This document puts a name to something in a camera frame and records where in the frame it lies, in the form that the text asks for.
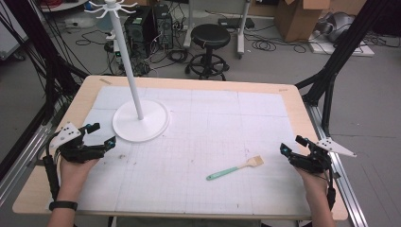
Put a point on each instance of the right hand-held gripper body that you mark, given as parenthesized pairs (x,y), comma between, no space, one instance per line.
(318,156)

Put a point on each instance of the black wristband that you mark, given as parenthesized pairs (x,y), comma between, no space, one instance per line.
(63,205)

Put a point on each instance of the white grid mat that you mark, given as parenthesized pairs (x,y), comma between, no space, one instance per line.
(195,148)

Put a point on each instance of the aluminium rail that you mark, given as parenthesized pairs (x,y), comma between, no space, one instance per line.
(22,157)
(337,164)

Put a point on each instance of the black round stool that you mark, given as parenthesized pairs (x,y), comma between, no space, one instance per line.
(210,47)

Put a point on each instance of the black metal frame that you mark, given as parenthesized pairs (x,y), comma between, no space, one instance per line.
(41,60)
(340,56)

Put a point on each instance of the black flat device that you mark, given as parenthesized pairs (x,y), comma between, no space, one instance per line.
(236,22)

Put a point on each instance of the white hook stand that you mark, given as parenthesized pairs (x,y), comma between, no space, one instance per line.
(138,118)

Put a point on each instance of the person's right hand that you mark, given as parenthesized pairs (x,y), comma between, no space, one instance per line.
(312,184)

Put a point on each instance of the person's left hand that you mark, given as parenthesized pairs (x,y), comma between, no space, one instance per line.
(76,172)

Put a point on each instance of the black computer tower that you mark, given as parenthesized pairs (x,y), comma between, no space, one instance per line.
(148,31)

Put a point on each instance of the cardboard box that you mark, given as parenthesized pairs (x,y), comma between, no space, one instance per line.
(301,19)

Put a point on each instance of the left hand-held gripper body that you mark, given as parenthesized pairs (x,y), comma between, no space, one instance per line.
(75,148)

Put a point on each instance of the grey helmet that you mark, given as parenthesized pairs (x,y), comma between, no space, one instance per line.
(337,26)

